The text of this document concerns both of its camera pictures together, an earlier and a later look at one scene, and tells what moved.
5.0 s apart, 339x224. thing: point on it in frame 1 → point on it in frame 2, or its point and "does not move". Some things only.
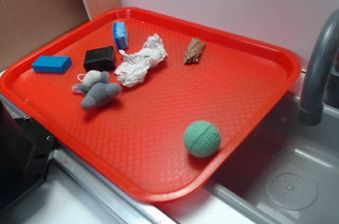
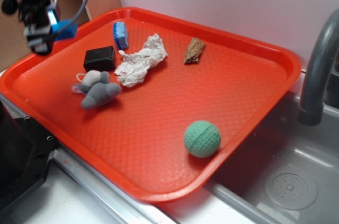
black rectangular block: [102, 59] does not move
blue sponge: [121, 35] does not move
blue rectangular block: [52, 64] → [68, 33]
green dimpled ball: [202, 139] does not move
